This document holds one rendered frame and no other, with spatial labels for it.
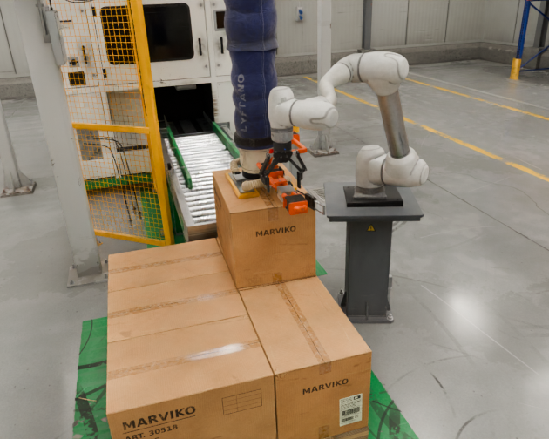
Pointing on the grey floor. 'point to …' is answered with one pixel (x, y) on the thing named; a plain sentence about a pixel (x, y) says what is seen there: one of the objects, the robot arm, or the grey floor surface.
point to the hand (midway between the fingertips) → (283, 186)
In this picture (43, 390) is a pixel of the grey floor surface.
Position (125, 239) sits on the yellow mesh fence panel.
